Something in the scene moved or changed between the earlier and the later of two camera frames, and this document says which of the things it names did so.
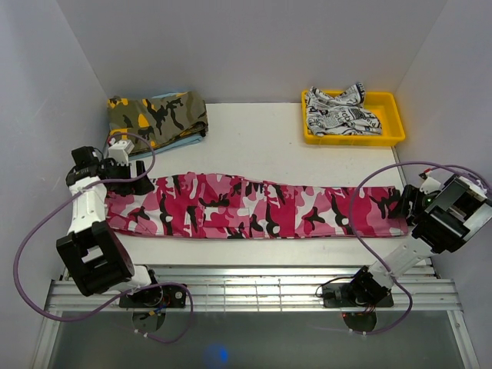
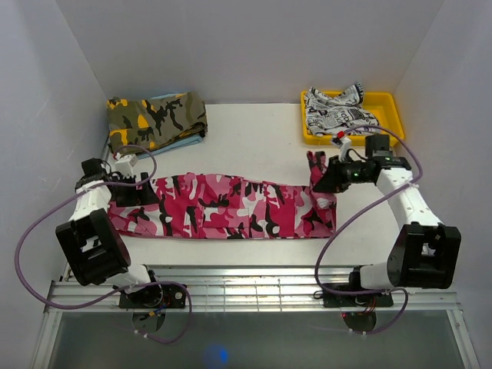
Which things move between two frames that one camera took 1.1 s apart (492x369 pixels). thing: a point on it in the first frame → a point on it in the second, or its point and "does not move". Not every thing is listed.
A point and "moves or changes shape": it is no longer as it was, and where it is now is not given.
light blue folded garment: [177, 144] does not move
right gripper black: [409, 194] → [332, 180]
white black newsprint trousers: [343, 115] does not move
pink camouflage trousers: [183, 206] moves or changes shape
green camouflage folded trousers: [159, 121] does not move
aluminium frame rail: [265, 288] does not move
